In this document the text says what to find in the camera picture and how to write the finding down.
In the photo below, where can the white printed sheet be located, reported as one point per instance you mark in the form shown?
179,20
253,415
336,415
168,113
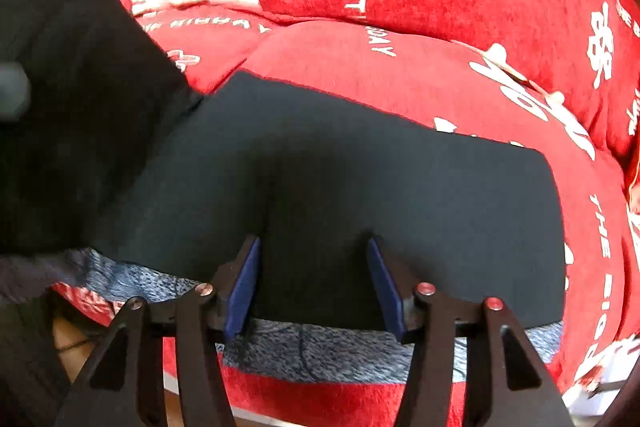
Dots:
600,377

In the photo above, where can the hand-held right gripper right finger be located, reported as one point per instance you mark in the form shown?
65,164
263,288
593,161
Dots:
387,287

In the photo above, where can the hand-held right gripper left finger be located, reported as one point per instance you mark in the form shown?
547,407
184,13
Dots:
242,292

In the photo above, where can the black pants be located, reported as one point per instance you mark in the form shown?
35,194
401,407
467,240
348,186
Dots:
425,207

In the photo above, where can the blue patterned cloth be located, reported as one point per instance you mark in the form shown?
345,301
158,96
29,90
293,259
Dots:
325,352

